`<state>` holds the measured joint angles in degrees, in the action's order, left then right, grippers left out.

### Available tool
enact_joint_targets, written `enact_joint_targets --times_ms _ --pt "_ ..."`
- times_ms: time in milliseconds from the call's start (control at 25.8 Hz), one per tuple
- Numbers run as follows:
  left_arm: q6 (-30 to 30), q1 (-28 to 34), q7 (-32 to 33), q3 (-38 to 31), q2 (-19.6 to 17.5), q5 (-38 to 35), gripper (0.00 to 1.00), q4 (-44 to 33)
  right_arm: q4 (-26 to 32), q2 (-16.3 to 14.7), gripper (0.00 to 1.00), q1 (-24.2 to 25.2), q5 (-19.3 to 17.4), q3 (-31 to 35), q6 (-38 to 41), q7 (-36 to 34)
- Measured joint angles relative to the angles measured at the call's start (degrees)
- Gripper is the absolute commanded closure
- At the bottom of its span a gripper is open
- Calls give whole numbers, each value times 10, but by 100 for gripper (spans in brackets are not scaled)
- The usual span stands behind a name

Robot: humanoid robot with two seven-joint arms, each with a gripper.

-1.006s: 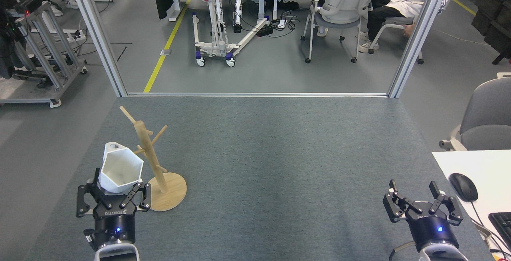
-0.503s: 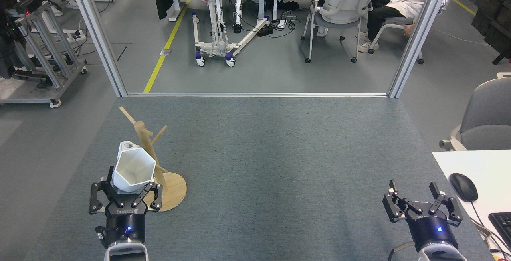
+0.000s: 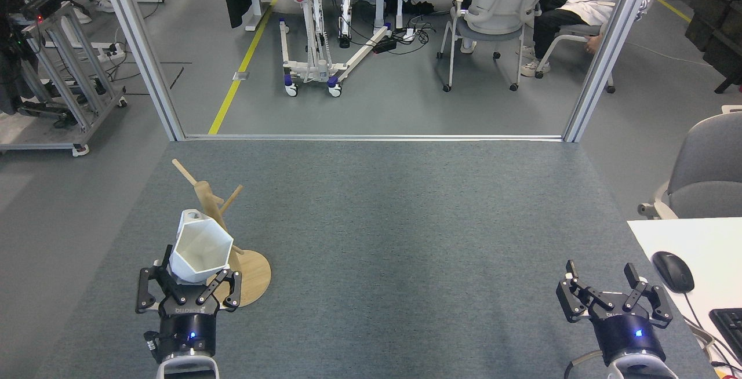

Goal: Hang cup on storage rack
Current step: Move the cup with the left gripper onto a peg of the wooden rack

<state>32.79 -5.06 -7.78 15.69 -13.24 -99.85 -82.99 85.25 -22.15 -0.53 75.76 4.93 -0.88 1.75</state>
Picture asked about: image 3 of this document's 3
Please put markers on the black computer mouse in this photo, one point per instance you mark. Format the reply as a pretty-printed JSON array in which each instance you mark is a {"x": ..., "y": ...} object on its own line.
[{"x": 672, "y": 272}]

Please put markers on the black power strip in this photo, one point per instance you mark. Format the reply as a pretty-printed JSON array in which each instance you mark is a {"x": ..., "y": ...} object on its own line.
[{"x": 384, "y": 46}]

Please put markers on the white desk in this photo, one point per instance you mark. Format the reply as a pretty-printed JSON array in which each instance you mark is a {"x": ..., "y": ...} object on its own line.
[{"x": 707, "y": 240}]

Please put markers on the black stacked crates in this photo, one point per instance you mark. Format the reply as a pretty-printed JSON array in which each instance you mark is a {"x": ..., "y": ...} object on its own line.
[{"x": 716, "y": 19}]

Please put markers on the silver table edge rail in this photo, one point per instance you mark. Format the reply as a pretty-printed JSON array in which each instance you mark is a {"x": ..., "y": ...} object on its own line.
[{"x": 371, "y": 137}]

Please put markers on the black keyboard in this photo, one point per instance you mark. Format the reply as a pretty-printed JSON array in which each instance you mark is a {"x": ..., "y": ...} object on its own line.
[{"x": 730, "y": 330}]

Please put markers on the white power strip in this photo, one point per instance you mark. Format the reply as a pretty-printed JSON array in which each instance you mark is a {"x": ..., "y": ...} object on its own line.
[{"x": 408, "y": 35}]

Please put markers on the wooden cup rack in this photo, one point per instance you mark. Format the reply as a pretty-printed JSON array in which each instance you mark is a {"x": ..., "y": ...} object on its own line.
[{"x": 255, "y": 274}]

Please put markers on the white frame chair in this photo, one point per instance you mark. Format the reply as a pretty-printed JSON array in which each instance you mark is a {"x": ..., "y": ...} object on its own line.
[{"x": 574, "y": 31}]

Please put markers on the white faceted cup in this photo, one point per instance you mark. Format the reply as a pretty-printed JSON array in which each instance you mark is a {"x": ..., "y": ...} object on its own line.
[{"x": 200, "y": 248}]

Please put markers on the grey mesh office chair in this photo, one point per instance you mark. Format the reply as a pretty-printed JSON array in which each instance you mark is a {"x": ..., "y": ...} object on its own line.
[{"x": 498, "y": 14}]

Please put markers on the metal frame cart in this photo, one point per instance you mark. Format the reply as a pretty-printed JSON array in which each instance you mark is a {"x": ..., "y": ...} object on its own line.
[{"x": 64, "y": 77}]

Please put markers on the person leaning on chair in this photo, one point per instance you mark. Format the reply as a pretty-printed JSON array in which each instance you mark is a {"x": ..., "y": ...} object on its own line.
[{"x": 591, "y": 2}]

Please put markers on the silver aluminium post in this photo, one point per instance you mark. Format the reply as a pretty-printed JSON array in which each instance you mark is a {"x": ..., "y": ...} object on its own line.
[
  {"x": 608, "y": 54},
  {"x": 139, "y": 48}
]

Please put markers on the grey padded chair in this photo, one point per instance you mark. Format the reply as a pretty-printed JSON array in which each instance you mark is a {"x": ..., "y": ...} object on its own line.
[{"x": 710, "y": 164}]

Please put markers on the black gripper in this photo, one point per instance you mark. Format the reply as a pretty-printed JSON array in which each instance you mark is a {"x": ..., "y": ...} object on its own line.
[
  {"x": 188, "y": 327},
  {"x": 629, "y": 332}
]

